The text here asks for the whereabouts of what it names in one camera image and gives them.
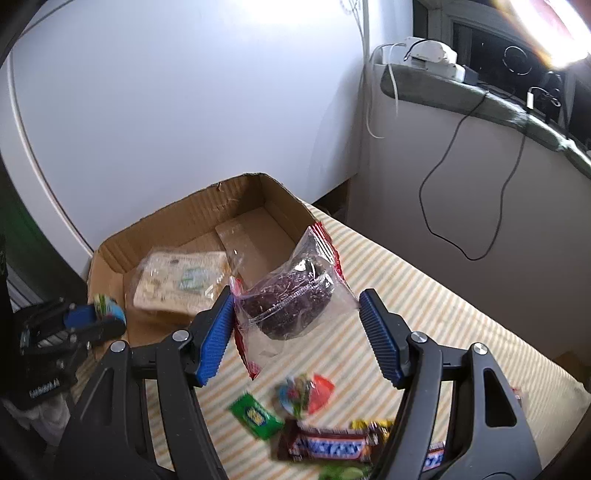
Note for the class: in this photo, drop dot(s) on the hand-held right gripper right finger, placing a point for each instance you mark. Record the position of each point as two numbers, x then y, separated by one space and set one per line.
376 327

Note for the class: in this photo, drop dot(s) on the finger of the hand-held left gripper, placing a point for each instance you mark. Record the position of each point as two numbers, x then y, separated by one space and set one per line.
108 330
81 316

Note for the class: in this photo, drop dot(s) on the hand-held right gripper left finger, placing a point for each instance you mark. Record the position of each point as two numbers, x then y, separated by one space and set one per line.
214 337

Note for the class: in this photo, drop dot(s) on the jelly cup with blue-green lid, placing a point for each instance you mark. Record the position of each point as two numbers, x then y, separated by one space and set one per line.
108 307

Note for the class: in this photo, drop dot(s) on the chocolate cake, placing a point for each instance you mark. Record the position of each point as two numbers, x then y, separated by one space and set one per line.
286 300

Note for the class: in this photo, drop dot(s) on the red jelly cup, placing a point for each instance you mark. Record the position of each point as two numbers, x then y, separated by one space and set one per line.
318 390

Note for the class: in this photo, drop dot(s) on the brown chocolate bar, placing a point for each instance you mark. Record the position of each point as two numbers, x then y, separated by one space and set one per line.
434 457
323 443

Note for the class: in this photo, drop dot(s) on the cardboard box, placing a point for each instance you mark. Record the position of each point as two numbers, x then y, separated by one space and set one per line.
258 207

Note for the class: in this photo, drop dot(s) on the white cloth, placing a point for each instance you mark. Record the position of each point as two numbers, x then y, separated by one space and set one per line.
46 415

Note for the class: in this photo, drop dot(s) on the striped blanket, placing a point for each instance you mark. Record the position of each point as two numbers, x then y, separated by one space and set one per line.
415 286

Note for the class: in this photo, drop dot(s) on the sandwich in clear packet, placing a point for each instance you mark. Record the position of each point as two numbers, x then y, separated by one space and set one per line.
175 277

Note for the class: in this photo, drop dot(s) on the green candy packet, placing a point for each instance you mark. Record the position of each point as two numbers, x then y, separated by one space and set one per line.
254 415

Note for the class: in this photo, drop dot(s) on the yellow candy packet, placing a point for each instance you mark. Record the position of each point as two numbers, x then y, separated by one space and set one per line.
369 424

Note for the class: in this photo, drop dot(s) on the green jelly cup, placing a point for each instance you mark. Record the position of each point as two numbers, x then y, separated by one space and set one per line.
346 473

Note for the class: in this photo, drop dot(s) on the red date in clear packet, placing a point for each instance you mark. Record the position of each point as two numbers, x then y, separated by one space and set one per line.
518 395

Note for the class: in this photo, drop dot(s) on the grey window sill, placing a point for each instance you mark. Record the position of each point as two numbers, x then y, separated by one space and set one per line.
461 97

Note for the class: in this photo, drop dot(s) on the black power adapter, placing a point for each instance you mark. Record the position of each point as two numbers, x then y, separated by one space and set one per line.
471 74

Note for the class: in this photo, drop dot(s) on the white charger plug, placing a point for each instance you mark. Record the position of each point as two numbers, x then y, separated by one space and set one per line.
531 99

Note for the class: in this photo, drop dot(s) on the white device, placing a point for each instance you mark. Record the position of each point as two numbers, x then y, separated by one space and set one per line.
434 55

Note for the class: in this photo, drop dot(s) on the window frame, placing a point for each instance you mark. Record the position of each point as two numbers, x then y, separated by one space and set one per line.
438 18

